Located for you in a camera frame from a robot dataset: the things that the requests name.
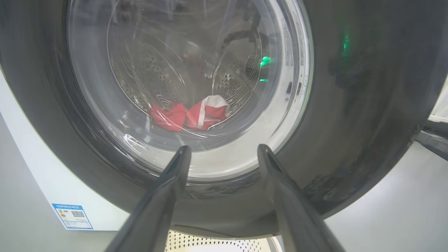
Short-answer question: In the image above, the perforated steel drum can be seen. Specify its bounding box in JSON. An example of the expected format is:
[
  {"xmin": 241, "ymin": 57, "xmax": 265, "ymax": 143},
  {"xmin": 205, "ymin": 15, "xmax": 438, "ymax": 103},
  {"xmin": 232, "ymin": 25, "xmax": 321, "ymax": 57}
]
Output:
[{"xmin": 107, "ymin": 0, "xmax": 270, "ymax": 133}]

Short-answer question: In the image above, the cream perforated laundry basket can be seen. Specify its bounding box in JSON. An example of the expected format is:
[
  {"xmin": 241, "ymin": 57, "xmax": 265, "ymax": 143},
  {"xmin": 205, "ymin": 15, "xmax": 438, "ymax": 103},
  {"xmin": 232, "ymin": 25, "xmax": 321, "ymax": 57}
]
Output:
[{"xmin": 164, "ymin": 229, "xmax": 280, "ymax": 252}]

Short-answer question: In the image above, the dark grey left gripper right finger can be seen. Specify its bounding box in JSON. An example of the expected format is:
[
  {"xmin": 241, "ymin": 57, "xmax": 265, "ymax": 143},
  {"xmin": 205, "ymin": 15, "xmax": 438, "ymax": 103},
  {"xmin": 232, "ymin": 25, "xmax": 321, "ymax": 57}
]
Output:
[{"xmin": 257, "ymin": 144, "xmax": 345, "ymax": 252}]

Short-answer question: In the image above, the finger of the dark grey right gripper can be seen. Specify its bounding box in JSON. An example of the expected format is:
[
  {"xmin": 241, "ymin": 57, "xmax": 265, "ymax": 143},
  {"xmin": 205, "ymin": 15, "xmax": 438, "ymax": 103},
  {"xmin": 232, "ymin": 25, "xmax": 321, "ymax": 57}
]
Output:
[
  {"xmin": 414, "ymin": 130, "xmax": 448, "ymax": 161},
  {"xmin": 423, "ymin": 121, "xmax": 448, "ymax": 138}
]

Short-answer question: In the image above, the black glass washing machine door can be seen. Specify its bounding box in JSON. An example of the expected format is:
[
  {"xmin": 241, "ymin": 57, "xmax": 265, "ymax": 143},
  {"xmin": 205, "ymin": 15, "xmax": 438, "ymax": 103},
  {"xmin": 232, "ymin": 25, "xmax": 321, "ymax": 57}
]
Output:
[{"xmin": 0, "ymin": 0, "xmax": 448, "ymax": 240}]

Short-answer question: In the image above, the red and white garment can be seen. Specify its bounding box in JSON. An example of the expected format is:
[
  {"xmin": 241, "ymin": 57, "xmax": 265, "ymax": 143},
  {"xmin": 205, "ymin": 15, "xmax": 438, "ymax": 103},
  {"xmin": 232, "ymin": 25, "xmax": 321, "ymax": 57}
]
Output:
[{"xmin": 149, "ymin": 94, "xmax": 231, "ymax": 132}]

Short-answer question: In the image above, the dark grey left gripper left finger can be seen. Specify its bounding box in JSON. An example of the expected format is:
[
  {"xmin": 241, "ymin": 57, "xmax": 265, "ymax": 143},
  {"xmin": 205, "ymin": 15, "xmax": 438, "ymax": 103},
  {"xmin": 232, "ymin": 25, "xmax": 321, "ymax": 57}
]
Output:
[{"xmin": 105, "ymin": 146, "xmax": 192, "ymax": 252}]

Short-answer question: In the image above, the blue energy label sticker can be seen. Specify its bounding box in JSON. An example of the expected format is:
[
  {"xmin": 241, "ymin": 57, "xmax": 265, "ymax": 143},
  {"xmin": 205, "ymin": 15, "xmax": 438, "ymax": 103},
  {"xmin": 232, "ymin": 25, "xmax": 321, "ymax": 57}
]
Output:
[{"xmin": 52, "ymin": 203, "xmax": 94, "ymax": 230}]

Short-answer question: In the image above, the white washing machine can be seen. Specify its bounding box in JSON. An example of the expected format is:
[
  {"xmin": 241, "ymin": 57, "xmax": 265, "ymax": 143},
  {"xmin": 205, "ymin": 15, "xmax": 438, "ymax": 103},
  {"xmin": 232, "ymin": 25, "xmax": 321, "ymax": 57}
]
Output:
[{"xmin": 0, "ymin": 66, "xmax": 448, "ymax": 240}]

